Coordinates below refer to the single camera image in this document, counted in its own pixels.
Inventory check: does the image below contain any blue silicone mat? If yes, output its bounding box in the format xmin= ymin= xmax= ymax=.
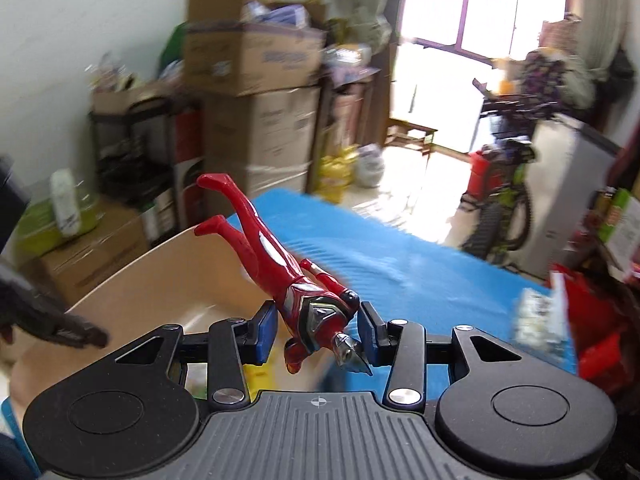
xmin=250 ymin=187 xmax=581 ymax=401

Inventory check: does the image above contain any black shelf rack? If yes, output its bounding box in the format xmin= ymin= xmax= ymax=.
xmin=89 ymin=102 xmax=207 ymax=227

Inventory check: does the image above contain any beige plastic bin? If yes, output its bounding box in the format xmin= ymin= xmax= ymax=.
xmin=10 ymin=224 xmax=331 ymax=411

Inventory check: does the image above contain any red action figure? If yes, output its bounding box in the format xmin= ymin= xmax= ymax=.
xmin=194 ymin=172 xmax=374 ymax=376

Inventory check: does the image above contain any green plastic container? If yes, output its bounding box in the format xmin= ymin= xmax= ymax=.
xmin=14 ymin=195 xmax=105 ymax=257

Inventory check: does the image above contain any red plastic bag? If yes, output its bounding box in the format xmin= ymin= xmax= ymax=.
xmin=550 ymin=265 xmax=632 ymax=397

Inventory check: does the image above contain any pile of clothes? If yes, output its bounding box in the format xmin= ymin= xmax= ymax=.
xmin=522 ymin=46 xmax=598 ymax=117

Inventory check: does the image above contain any white freezer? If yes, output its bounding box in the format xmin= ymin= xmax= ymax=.
xmin=525 ymin=112 xmax=622 ymax=282

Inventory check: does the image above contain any brown cardboard box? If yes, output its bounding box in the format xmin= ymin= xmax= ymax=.
xmin=39 ymin=210 xmax=152 ymax=307

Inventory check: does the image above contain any blue-print cardboard box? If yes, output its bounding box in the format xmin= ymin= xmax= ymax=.
xmin=183 ymin=22 xmax=326 ymax=98

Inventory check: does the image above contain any white tissue pack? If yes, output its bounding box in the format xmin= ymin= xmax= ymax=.
xmin=510 ymin=270 xmax=572 ymax=357

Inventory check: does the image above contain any white plastic bag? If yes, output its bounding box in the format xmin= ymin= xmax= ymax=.
xmin=357 ymin=144 xmax=387 ymax=189

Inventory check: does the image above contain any green and white box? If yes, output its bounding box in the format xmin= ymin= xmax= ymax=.
xmin=597 ymin=187 xmax=640 ymax=262

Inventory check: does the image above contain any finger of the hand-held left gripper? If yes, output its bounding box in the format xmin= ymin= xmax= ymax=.
xmin=0 ymin=260 xmax=109 ymax=349

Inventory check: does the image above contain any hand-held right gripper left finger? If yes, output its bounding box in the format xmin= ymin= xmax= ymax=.
xmin=115 ymin=305 xmax=279 ymax=406

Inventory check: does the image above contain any red and white appliance box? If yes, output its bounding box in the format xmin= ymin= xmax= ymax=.
xmin=172 ymin=110 xmax=207 ymax=232

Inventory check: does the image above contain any green and black bicycle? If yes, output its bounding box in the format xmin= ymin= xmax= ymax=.
xmin=459 ymin=79 xmax=547 ymax=267

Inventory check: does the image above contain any large printed cardboard box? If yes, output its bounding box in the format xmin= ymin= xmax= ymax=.
xmin=202 ymin=87 xmax=322 ymax=167

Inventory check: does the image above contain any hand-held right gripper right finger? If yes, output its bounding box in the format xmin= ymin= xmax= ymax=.
xmin=359 ymin=301 xmax=521 ymax=406

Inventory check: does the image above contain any plastic-wrapped cardboard box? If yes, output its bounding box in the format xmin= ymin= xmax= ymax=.
xmin=205 ymin=159 xmax=312 ymax=211

